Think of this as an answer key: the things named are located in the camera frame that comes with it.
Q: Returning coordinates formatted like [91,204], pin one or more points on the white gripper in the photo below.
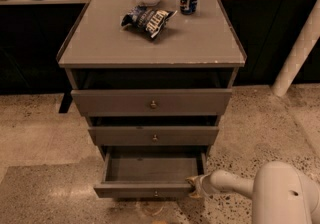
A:
[214,182]

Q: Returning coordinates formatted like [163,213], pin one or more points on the grey bottom drawer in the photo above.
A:
[150,171]

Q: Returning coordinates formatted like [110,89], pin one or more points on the grey drawer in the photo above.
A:
[150,171]
[152,102]
[153,135]

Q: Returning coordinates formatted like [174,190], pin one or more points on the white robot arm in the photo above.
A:
[280,193]

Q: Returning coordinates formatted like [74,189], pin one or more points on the grey middle drawer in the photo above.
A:
[153,135]

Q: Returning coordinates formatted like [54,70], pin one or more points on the grey drawer cabinet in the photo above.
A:
[198,51]

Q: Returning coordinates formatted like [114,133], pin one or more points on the grey top drawer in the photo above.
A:
[152,102]

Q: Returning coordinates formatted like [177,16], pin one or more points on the round floor plate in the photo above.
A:
[152,207]

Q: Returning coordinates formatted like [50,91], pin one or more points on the white diagonal pole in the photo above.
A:
[305,42]

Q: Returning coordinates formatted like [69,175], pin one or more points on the blue white chip bag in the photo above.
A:
[149,20]

